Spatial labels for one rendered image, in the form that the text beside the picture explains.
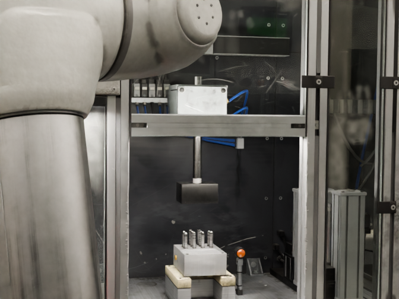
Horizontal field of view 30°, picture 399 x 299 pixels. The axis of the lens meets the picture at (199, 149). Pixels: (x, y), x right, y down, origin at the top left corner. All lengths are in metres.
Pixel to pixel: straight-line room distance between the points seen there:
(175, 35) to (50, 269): 0.27
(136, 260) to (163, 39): 1.23
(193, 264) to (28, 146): 0.99
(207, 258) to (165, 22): 0.96
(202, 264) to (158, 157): 0.38
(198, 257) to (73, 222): 0.96
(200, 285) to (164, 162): 0.36
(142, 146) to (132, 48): 1.15
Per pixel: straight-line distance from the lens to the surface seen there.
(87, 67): 0.73
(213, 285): 1.74
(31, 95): 0.70
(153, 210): 1.93
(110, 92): 1.45
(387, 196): 1.65
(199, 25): 0.78
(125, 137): 1.47
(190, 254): 1.64
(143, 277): 1.95
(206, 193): 1.69
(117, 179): 1.47
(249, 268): 1.99
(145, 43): 0.78
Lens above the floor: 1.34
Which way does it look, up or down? 3 degrees down
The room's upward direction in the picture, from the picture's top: 1 degrees clockwise
